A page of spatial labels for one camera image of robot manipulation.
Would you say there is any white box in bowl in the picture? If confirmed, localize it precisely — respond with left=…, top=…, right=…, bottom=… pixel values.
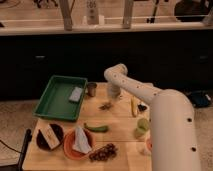
left=42, top=125, right=60, bottom=149

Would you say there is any white cup orange content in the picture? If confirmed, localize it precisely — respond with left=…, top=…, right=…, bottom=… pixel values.
left=145, top=138, right=152, bottom=155

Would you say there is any green plastic tray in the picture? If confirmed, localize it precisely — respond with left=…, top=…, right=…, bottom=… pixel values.
left=34, top=75, right=87, bottom=122

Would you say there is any green pepper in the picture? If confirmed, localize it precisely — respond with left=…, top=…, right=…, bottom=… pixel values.
left=84, top=123, right=109, bottom=133

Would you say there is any blue object on floor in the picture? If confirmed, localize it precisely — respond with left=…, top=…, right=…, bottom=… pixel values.
left=190, top=92, right=211, bottom=108

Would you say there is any grey sponge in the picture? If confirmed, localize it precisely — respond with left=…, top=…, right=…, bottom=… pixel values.
left=69, top=87, right=83, bottom=102

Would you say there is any brown metal cup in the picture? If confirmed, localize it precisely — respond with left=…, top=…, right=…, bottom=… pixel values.
left=87, top=82, right=97, bottom=97

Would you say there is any green cup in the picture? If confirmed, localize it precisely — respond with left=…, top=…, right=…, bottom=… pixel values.
left=135, top=118, right=150, bottom=137

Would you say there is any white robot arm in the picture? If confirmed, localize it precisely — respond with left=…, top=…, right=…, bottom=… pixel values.
left=104, top=64, right=201, bottom=171

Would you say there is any dark small object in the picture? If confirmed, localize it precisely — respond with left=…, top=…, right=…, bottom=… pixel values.
left=138, top=104, right=147, bottom=112

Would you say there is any orange plate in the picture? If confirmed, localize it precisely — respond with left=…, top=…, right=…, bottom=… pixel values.
left=63, top=130, right=94, bottom=160

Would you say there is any white crumpled napkin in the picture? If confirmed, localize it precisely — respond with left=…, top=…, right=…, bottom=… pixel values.
left=72, top=126, right=92, bottom=154

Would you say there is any dark brown bowl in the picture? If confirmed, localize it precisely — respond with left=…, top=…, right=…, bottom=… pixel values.
left=36, top=124, right=64, bottom=151

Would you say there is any yellow banana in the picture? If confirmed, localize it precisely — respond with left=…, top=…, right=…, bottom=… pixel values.
left=131, top=96, right=138, bottom=117

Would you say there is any black pole at table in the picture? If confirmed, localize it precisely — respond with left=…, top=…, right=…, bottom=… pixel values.
left=17, top=129, right=32, bottom=171

